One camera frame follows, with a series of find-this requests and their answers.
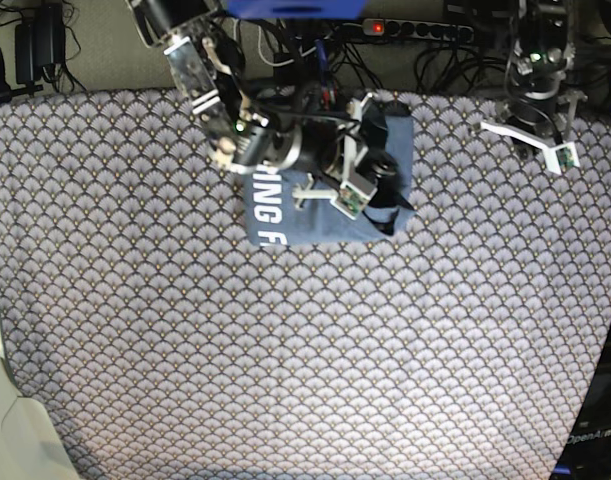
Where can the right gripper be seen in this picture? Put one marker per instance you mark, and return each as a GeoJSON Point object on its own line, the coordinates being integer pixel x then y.
{"type": "Point", "coordinates": [328, 147]}

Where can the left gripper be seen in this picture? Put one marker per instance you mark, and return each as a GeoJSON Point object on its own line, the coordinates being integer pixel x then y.
{"type": "Point", "coordinates": [546, 114]}

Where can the blue T-shirt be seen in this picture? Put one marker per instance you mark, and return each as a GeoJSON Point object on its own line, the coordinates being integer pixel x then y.
{"type": "Point", "coordinates": [271, 218]}

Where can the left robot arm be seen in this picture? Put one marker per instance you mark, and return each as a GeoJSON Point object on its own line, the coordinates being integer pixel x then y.
{"type": "Point", "coordinates": [541, 54]}

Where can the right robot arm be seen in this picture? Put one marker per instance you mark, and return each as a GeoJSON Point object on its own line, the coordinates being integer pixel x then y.
{"type": "Point", "coordinates": [208, 65]}

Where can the red black table clamp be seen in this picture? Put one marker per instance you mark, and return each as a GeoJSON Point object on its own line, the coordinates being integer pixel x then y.
{"type": "Point", "coordinates": [328, 96]}

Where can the black power strip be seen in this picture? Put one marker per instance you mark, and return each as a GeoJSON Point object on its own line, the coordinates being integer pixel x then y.
{"type": "Point", "coordinates": [413, 30]}

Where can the blue box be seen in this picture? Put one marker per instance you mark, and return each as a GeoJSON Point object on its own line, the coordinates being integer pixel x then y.
{"type": "Point", "coordinates": [295, 9]}

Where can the fan patterned tablecloth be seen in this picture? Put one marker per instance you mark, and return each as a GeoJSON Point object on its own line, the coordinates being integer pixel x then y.
{"type": "Point", "coordinates": [164, 345]}

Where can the black power adapter box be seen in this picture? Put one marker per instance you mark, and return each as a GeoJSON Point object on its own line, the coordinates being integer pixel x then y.
{"type": "Point", "coordinates": [40, 45]}

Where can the black OpenArm box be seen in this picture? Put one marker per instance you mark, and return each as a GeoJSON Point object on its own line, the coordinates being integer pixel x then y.
{"type": "Point", "coordinates": [587, 453]}

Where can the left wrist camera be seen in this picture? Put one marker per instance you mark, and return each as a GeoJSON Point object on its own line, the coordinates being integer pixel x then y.
{"type": "Point", "coordinates": [561, 157]}

